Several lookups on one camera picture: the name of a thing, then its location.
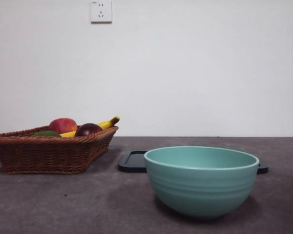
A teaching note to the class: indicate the teal ribbed bowl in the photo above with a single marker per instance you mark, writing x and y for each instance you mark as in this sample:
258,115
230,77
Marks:
200,190

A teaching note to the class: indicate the green avocado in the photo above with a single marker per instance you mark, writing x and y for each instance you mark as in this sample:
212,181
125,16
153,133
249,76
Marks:
47,134

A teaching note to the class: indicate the yellow banana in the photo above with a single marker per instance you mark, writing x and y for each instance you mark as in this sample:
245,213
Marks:
107,123

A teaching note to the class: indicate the dark rectangular tray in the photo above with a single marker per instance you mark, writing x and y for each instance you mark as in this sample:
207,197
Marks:
131,163

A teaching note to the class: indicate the dark purple plum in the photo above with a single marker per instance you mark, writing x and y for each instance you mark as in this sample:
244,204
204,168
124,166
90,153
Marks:
88,129

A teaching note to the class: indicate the red apple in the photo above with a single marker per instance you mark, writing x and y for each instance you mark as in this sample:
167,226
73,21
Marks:
62,125

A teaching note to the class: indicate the brown wicker basket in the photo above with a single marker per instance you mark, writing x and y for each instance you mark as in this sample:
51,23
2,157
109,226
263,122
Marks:
44,156

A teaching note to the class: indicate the white wall socket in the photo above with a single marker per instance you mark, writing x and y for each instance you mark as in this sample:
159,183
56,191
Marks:
101,12

